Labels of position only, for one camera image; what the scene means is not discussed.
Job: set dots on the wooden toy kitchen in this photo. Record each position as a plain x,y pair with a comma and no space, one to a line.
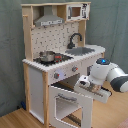
38,78

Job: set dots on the silver toy pot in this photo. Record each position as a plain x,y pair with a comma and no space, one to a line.
47,56

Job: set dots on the white toy microwave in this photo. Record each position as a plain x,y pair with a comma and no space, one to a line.
77,11

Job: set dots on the red stove knob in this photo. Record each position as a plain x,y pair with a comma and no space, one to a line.
74,69
56,75

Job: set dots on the white oven door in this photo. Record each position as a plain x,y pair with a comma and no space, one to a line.
63,102

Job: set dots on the grey toy sink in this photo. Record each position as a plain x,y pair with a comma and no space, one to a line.
79,51

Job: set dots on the grey range hood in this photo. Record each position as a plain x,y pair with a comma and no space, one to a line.
48,18

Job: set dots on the black toy faucet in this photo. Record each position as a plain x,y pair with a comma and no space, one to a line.
72,41

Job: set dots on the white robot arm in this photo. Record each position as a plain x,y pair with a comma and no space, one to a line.
102,70

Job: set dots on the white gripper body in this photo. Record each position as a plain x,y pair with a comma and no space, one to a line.
97,92

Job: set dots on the right red stove knob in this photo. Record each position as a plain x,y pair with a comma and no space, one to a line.
74,69

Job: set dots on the white cabinet door with dispenser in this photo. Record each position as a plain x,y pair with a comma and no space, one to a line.
86,65

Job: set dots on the black toy stovetop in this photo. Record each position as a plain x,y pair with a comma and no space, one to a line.
57,58

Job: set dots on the left red stove knob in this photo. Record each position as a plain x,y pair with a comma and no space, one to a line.
56,75

